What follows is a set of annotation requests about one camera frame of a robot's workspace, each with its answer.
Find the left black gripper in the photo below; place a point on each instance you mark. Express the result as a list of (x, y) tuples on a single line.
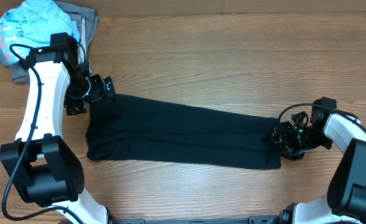
[(72, 103)]

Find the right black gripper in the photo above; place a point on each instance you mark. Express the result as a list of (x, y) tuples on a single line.
[(281, 131)]

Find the black t-shirt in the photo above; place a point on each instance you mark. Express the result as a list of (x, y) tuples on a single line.
[(132, 128)]

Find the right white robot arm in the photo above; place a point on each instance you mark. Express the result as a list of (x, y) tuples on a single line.
[(345, 200)]

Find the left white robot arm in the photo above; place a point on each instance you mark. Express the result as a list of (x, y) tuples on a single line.
[(40, 165)]

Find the folded grey garment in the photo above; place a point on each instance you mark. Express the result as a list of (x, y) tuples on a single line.
[(87, 23)]

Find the light blue printed t-shirt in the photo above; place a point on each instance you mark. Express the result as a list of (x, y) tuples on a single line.
[(32, 24)]

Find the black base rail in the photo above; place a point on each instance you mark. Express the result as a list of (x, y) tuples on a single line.
[(250, 220)]

